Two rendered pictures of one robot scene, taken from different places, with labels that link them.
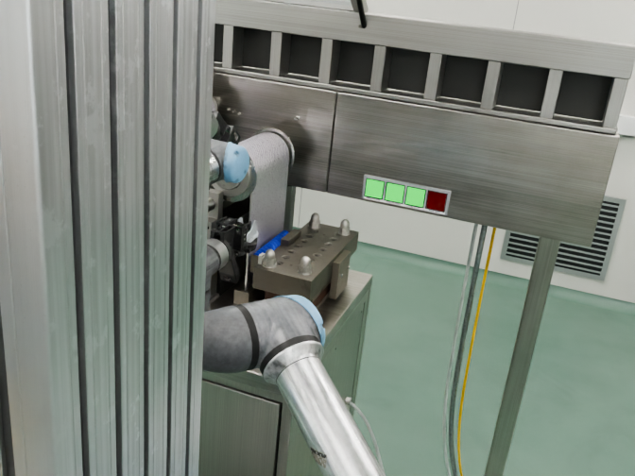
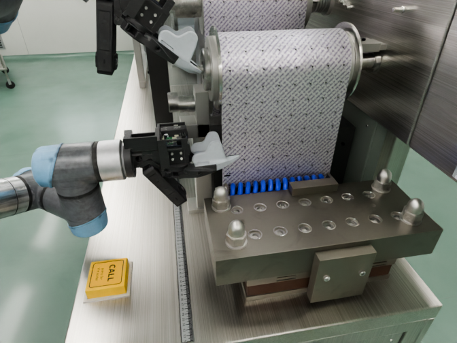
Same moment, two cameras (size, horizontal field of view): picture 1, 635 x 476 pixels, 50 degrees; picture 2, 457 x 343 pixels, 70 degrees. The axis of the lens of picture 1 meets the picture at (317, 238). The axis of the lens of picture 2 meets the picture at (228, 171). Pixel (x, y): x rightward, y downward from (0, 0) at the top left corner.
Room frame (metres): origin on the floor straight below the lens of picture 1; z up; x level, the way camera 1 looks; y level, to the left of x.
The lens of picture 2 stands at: (1.39, -0.31, 1.42)
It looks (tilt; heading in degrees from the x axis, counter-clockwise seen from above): 33 degrees down; 61
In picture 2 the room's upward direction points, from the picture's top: straight up
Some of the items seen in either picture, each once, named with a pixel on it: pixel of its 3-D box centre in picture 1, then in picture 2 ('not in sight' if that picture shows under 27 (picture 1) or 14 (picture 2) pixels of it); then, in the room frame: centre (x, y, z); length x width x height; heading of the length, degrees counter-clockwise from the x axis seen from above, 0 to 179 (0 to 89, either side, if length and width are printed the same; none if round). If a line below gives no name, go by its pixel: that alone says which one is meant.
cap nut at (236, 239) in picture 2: (305, 263); (236, 231); (1.59, 0.02, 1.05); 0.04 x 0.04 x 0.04
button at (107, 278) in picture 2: not in sight; (108, 277); (1.39, 0.16, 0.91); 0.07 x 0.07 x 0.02; 72
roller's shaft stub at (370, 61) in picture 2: not in sight; (358, 61); (1.94, 0.15, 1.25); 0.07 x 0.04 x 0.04; 162
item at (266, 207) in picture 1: (267, 215); (280, 145); (1.76, 0.14, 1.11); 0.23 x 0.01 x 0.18; 162
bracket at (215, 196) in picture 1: (207, 247); (195, 154); (1.63, 0.28, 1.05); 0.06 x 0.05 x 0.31; 162
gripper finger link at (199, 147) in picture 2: not in sight; (213, 145); (1.64, 0.20, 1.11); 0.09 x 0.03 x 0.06; 163
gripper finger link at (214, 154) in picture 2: (252, 230); (216, 154); (1.63, 0.17, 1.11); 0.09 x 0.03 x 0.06; 160
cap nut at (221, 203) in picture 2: (269, 257); (221, 197); (1.61, 0.12, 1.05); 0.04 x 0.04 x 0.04
